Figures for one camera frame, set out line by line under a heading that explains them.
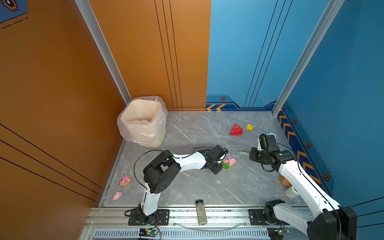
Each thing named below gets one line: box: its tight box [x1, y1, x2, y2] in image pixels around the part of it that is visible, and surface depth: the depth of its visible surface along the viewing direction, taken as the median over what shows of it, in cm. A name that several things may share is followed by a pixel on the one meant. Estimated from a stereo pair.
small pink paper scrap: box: [223, 158, 237, 167], surface depth 93 cm
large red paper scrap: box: [229, 124, 244, 136], surface depth 108 cm
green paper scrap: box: [220, 161, 231, 169], surface depth 91 cm
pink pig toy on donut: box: [118, 175, 131, 186], surface depth 85 cm
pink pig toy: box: [113, 191, 123, 201], surface depth 81 cm
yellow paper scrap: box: [245, 124, 254, 131], surface depth 111 cm
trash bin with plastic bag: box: [117, 95, 168, 148], surface depth 88 cm
